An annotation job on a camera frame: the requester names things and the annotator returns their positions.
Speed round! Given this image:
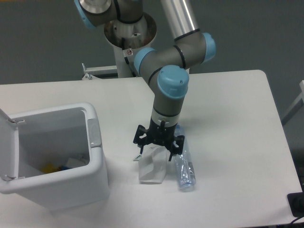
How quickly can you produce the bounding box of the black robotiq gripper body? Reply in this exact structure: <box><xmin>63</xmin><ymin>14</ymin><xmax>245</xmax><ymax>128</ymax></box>
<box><xmin>147</xmin><ymin>119</ymin><xmax>177</xmax><ymax>146</ymax></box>

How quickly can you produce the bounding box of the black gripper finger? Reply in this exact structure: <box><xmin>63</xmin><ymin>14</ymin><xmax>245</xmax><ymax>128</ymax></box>
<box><xmin>133</xmin><ymin>125</ymin><xmax>150</xmax><ymax>154</ymax></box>
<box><xmin>166</xmin><ymin>135</ymin><xmax>185</xmax><ymax>161</ymax></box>

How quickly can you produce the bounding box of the clear plastic water bottle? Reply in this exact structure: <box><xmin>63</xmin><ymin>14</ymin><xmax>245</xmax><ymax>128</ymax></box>
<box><xmin>173</xmin><ymin>124</ymin><xmax>196</xmax><ymax>192</ymax></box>

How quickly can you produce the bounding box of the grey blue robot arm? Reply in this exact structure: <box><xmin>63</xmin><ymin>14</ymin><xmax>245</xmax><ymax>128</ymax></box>
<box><xmin>75</xmin><ymin>0</ymin><xmax>216</xmax><ymax>156</ymax></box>

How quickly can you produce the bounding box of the white trash in bin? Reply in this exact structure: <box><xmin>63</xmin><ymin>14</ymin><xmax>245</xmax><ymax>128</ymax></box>
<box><xmin>65</xmin><ymin>155</ymin><xmax>90</xmax><ymax>169</ymax></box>

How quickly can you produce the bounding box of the blue trash in bin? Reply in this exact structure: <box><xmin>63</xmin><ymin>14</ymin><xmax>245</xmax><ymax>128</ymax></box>
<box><xmin>58</xmin><ymin>166</ymin><xmax>71</xmax><ymax>171</ymax></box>

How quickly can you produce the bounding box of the white plastic trash can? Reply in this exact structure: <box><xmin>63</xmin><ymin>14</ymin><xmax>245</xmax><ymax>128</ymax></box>
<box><xmin>0</xmin><ymin>102</ymin><xmax>110</xmax><ymax>210</ymax></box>

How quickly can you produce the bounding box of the yellow trash in bin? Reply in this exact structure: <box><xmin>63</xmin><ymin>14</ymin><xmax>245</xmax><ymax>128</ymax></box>
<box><xmin>41</xmin><ymin>163</ymin><xmax>59</xmax><ymax>174</ymax></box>

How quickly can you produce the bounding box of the black device at edge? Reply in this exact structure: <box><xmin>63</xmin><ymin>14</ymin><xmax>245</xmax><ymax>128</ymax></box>
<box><xmin>287</xmin><ymin>192</ymin><xmax>304</xmax><ymax>217</ymax></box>

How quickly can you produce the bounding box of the white metal base frame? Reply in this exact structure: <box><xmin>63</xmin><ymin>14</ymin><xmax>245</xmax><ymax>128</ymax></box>
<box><xmin>82</xmin><ymin>63</ymin><xmax>118</xmax><ymax>80</ymax></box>

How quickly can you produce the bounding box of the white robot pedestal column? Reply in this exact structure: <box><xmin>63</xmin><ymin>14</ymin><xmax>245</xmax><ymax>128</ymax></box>
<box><xmin>104</xmin><ymin>12</ymin><xmax>157</xmax><ymax>78</ymax></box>

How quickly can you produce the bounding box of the black pedestal cable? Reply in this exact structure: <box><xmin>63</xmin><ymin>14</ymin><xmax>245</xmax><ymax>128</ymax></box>
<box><xmin>121</xmin><ymin>37</ymin><xmax>138</xmax><ymax>78</ymax></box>

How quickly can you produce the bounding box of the white frame at right edge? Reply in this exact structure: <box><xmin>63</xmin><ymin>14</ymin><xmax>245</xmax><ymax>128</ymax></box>
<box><xmin>281</xmin><ymin>80</ymin><xmax>304</xmax><ymax>126</ymax></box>

